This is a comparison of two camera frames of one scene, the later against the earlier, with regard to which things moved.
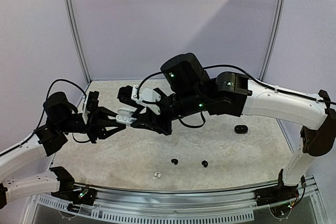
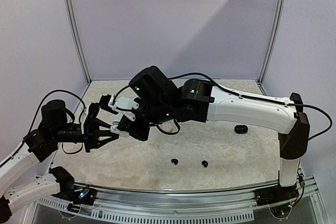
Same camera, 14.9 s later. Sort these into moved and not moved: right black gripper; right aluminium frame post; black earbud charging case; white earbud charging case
Moved: right black gripper; white earbud charging case
Not moved: right aluminium frame post; black earbud charging case
